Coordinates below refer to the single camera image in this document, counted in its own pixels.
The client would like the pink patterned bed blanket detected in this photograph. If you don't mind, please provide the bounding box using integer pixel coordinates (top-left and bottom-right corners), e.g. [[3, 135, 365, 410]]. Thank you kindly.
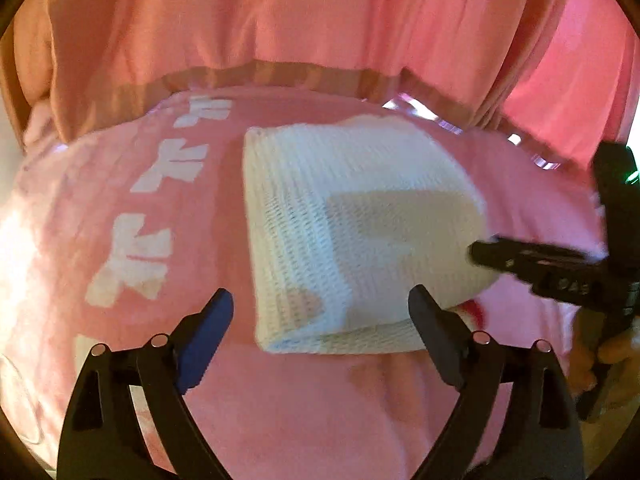
[[1, 89, 602, 479]]

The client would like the white knitted sweater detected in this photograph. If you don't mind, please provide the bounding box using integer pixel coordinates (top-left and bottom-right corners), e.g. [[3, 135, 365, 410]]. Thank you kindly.
[[243, 115, 497, 354]]

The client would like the person's right hand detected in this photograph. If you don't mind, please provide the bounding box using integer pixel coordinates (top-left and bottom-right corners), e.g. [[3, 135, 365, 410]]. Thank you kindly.
[[567, 309, 639, 410]]

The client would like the orange curtain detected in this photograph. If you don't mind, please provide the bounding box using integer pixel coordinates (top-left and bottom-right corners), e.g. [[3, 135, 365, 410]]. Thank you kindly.
[[1, 0, 639, 166]]

